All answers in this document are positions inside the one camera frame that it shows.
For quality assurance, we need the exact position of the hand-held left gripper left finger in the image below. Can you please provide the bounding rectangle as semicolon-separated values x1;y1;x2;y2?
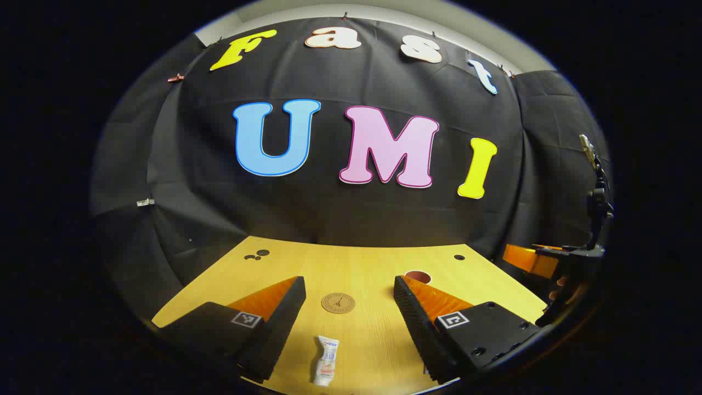
155;276;307;385

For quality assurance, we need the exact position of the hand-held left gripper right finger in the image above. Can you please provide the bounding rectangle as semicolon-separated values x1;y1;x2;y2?
393;275;544;385

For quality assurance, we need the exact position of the round brown coaster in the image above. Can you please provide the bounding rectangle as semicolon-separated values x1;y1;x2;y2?
321;292;356;314

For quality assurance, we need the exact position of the white toothpaste tube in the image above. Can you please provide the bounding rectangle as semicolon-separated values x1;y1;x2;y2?
313;335;340;387

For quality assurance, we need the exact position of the wooden desktop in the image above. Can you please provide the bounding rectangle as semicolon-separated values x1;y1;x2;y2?
151;236;549;395

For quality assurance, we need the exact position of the black backdrop cloth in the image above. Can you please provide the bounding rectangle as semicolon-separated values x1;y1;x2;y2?
90;16;612;286

